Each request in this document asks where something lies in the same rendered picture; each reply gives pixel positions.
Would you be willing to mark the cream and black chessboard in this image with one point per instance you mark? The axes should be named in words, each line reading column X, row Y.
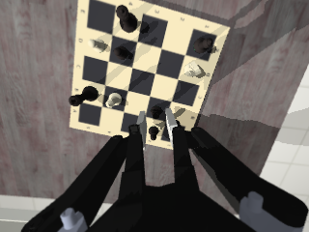
column 152, row 73

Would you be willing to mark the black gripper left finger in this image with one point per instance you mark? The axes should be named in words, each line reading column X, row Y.
column 77, row 207

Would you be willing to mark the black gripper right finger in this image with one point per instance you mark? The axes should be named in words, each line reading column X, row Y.
column 260, row 204

